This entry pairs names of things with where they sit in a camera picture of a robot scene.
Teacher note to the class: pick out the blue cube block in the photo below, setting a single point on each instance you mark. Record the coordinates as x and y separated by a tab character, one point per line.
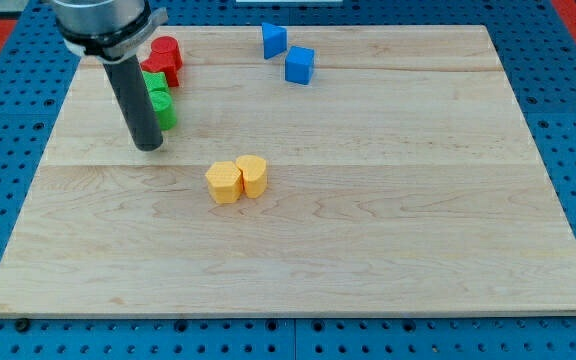
299	65

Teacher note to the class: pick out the green star block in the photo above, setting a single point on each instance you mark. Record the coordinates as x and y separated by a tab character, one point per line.
155	81

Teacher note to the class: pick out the wooden board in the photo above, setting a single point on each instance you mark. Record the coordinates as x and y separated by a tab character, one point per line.
403	181

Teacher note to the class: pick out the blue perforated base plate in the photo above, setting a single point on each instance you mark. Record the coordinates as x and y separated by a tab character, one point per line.
537	47

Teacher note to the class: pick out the green cylinder block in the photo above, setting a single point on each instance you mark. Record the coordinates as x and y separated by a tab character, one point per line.
163	107

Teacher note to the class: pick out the blue triangle block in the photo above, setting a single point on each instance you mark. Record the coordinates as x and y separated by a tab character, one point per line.
274	39

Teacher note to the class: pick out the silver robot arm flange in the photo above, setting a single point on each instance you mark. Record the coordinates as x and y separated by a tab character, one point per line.
110	30

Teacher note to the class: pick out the red star block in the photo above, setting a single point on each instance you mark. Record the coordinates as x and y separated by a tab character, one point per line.
165	63

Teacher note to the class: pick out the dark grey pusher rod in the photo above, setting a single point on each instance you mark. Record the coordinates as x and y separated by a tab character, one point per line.
128	84

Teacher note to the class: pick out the yellow heart block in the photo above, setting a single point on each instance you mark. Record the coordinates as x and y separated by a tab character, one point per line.
254	174

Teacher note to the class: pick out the red cylinder block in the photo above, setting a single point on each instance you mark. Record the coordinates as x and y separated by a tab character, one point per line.
167	48

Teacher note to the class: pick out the yellow hexagon block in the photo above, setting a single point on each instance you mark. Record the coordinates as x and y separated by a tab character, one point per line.
224	181

